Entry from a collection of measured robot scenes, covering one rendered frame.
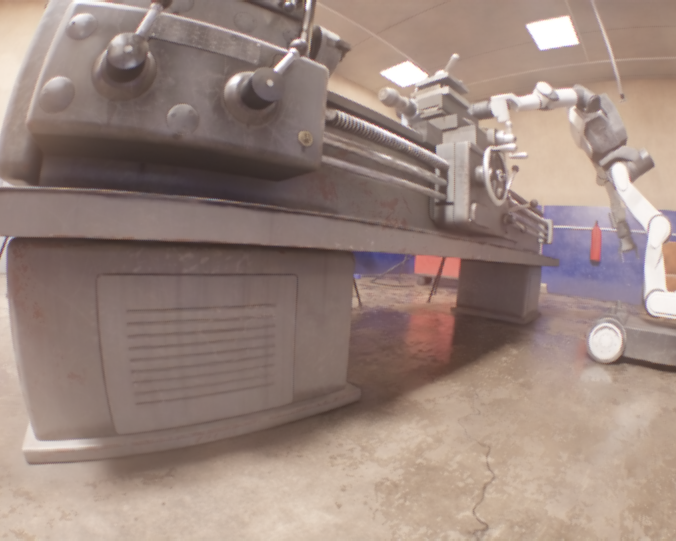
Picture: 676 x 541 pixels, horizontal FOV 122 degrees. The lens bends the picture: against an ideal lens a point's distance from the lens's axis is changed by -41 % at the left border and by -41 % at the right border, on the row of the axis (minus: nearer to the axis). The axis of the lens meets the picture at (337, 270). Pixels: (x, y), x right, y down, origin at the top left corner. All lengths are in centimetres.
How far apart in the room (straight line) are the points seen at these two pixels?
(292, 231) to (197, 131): 23
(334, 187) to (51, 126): 66
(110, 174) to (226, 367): 44
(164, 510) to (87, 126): 57
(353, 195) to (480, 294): 166
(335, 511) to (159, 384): 38
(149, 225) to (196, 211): 7
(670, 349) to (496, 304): 129
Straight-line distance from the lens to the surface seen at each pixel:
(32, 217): 49
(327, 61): 113
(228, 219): 50
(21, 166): 65
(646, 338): 163
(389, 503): 57
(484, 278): 236
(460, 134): 120
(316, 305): 72
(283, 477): 60
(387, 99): 143
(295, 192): 77
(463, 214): 106
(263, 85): 51
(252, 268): 63
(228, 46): 60
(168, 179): 66
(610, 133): 189
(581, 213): 524
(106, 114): 51
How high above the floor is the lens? 40
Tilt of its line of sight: 4 degrees down
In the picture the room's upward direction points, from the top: 4 degrees clockwise
